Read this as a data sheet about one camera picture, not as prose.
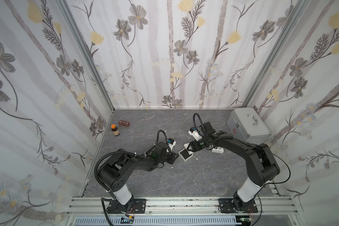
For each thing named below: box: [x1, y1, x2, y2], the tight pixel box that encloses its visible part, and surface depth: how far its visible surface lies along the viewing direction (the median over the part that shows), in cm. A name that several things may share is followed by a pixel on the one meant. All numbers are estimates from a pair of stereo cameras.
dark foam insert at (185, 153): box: [179, 148, 191, 160], surface depth 92 cm
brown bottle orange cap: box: [110, 123, 121, 137], surface depth 101 cm
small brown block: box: [118, 120, 130, 127], surface depth 112 cm
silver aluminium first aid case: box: [226, 107, 272, 145], surface depth 93 cm
